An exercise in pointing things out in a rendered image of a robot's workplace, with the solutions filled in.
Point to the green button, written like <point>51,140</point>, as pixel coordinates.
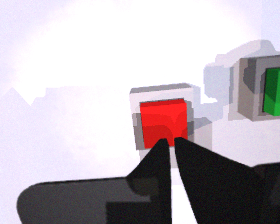
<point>259,88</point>

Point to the red button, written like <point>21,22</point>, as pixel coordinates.
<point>162,111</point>

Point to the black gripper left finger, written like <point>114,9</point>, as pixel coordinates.
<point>144,196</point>

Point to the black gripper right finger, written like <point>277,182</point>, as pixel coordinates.
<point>223,191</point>

